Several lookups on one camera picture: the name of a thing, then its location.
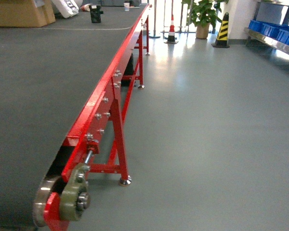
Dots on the white paper cup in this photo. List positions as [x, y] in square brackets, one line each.
[126, 6]

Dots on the yellow black striped cone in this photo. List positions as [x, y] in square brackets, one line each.
[222, 38]

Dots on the small black container on belt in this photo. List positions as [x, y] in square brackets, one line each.
[95, 12]

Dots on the red white traffic cone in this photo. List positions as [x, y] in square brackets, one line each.
[171, 34]

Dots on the large open cardboard box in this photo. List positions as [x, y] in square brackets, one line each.
[26, 13]

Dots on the stainless steel roller shelf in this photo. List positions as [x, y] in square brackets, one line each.
[275, 35]

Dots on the green potted plant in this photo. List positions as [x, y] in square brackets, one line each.
[202, 14]

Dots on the red conveyor frame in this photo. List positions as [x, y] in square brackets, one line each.
[63, 194]

